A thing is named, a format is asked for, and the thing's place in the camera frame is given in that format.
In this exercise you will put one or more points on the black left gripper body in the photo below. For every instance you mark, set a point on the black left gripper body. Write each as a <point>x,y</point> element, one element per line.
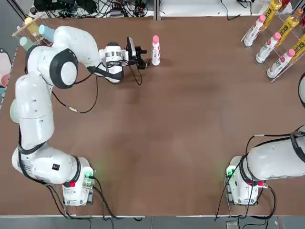
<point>137,57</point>

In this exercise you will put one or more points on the white drink bottle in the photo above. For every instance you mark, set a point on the white drink bottle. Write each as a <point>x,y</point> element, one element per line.
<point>156,55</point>

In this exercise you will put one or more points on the pink bottle cap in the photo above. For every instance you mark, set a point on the pink bottle cap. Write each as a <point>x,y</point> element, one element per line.
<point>155,38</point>

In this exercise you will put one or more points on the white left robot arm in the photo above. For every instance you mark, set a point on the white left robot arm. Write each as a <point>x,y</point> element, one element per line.
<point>35,124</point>

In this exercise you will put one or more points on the white bottle with pink cap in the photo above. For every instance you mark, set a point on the white bottle with pink cap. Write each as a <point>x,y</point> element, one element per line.
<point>267,48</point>
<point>278,65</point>
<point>253,32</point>

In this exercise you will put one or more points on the clear acrylic bottle shelf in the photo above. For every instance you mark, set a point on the clear acrylic bottle shelf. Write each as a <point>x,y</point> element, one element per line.
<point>272,80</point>

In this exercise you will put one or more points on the yellow drink bottle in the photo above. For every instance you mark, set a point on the yellow drink bottle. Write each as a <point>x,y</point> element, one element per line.
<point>300,46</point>
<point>271,10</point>
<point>289,25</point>

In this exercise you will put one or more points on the light blue cup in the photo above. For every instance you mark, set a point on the light blue cup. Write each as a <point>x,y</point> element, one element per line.
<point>46,32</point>

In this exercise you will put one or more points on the yellow cup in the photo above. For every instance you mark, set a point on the yellow cup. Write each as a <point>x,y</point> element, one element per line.
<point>32,25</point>

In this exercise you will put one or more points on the light green cup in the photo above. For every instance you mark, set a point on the light green cup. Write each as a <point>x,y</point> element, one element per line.
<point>26,43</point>

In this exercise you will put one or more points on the black tape roll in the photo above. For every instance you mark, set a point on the black tape roll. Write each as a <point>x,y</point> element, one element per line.
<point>33,10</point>

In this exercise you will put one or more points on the pink round bowl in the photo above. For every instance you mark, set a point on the pink round bowl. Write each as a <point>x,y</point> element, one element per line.
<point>5,80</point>

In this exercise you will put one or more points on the light green plate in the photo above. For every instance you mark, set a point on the light green plate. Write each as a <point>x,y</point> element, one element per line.
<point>13,112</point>

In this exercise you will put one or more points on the grey power adapter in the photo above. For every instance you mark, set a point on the grey power adapter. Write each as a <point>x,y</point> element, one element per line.
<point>231,224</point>

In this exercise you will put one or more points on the aluminium frame post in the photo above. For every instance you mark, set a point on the aluminium frame post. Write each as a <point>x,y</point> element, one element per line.
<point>157,9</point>

